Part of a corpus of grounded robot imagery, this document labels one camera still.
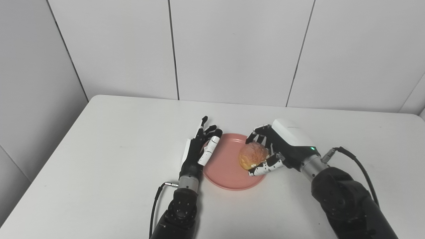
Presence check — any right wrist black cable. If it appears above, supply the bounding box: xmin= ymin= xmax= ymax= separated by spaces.
xmin=320 ymin=146 xmax=380 ymax=208

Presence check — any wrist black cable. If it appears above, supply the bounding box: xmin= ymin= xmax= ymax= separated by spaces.
xmin=148 ymin=181 xmax=180 ymax=239
xmin=320 ymin=146 xmax=380 ymax=208

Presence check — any cream puff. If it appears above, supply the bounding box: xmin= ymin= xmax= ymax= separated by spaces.
xmin=239 ymin=142 xmax=269 ymax=170

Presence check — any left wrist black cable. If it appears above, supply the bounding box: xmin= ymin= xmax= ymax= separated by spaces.
xmin=148 ymin=181 xmax=180 ymax=239

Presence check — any pink round plate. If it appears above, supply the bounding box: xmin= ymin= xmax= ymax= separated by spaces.
xmin=202 ymin=133 xmax=267 ymax=191

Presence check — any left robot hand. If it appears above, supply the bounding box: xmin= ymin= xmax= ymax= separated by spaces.
xmin=179 ymin=116 xmax=223 ymax=180

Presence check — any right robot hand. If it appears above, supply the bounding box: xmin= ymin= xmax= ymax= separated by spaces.
xmin=245 ymin=118 xmax=321 ymax=177

